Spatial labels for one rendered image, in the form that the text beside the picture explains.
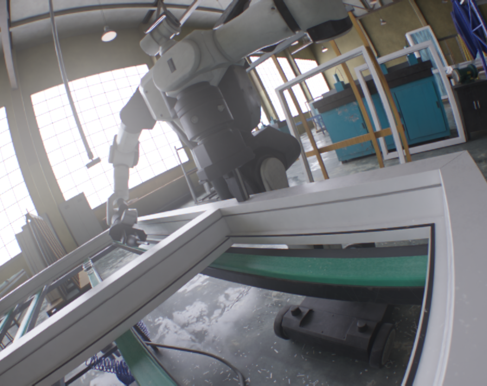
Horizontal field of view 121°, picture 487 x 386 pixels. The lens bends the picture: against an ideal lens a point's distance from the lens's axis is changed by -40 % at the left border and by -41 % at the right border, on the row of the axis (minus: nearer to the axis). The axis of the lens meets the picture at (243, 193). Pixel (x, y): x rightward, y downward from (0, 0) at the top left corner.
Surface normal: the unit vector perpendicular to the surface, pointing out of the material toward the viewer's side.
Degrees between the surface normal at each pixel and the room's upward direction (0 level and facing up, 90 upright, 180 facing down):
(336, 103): 90
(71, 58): 90
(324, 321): 0
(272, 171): 90
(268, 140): 90
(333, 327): 0
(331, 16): 113
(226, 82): 101
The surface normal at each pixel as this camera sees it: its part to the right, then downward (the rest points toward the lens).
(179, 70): -0.45, 0.39
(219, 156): 0.66, -0.15
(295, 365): -0.41, -0.89
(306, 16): -0.03, 0.93
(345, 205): -0.62, 0.44
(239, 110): 0.45, 0.20
